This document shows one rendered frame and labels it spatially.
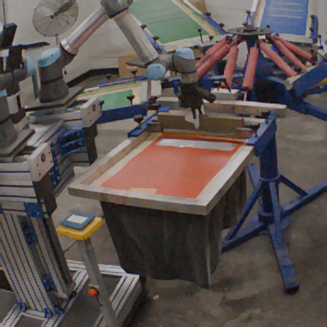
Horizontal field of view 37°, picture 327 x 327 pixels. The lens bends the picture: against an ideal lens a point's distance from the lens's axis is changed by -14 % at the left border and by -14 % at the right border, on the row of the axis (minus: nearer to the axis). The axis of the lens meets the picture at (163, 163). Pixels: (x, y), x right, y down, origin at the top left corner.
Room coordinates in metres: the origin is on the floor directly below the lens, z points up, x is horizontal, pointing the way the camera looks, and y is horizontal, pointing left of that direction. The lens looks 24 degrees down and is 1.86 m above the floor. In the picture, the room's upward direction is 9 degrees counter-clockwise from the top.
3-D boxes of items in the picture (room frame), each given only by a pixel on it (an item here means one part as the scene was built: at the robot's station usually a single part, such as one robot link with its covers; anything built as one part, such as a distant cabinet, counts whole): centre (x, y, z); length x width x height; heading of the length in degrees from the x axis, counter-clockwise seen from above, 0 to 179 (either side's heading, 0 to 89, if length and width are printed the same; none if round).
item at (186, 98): (2.26, -0.16, 1.16); 0.09 x 0.08 x 0.12; 58
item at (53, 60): (2.29, 0.43, 1.42); 0.13 x 0.12 x 0.14; 165
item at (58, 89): (2.28, 0.44, 1.31); 0.15 x 0.15 x 0.10
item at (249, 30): (2.97, -0.64, 0.67); 0.39 x 0.39 x 1.35
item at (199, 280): (1.83, 0.08, 0.74); 0.45 x 0.03 x 0.43; 58
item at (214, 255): (1.92, -0.22, 0.74); 0.46 x 0.04 x 0.42; 148
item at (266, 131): (2.13, -0.44, 0.97); 0.30 x 0.05 x 0.07; 148
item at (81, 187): (2.08, -0.07, 0.97); 0.79 x 0.58 x 0.04; 148
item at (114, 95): (3.00, 0.27, 1.05); 1.08 x 0.61 x 0.23; 88
